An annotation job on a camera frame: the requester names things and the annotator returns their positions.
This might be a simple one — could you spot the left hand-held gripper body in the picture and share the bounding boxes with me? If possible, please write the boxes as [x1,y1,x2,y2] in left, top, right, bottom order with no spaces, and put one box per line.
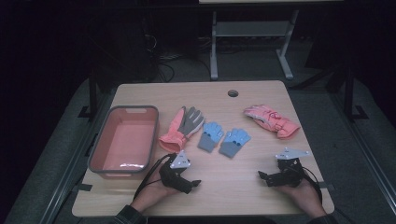
[159,149,191,191]

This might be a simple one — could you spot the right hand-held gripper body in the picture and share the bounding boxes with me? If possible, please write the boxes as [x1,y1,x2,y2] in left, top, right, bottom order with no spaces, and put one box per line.
[270,147,311,189]

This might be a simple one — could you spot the pink glove with grey palm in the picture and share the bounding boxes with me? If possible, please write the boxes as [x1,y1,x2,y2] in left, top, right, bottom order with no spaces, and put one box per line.
[158,105,205,154]

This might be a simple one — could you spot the blue glove with grey cuff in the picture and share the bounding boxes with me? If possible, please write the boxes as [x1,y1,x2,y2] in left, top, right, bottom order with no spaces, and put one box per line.
[197,121,225,154]
[218,127,252,159]

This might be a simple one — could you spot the pink printed ski glove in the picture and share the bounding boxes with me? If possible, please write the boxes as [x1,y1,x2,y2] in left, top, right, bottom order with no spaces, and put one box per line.
[243,104,301,140]

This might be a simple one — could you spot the pink basin with grey rim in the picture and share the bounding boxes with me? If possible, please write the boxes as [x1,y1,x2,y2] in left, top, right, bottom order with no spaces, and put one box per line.
[87,105,160,180]

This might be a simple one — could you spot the person's left hand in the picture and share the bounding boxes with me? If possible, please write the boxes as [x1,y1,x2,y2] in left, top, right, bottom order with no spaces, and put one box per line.
[130,173,180,214]

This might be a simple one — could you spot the person's right hand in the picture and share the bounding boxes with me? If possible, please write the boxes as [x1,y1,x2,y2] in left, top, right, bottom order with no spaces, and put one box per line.
[276,178,327,219]

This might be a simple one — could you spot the black metal stand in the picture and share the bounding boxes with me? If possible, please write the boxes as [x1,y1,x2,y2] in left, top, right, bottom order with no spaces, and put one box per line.
[78,69,99,119]
[342,65,370,123]

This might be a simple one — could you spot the right hand-held gripper black cable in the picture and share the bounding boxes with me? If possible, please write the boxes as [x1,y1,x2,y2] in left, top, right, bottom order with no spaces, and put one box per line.
[297,165,324,204]

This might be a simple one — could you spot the grey metal floor rail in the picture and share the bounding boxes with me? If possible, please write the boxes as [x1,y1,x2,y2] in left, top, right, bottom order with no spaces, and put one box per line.
[329,91,396,216]
[38,92,114,224]

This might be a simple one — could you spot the tangle of floor cables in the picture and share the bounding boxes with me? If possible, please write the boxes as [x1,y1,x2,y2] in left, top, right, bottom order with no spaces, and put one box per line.
[143,33,213,84]

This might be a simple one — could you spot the white metal table frame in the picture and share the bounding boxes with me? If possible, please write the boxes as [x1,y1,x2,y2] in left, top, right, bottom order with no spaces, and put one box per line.
[209,8,300,81]

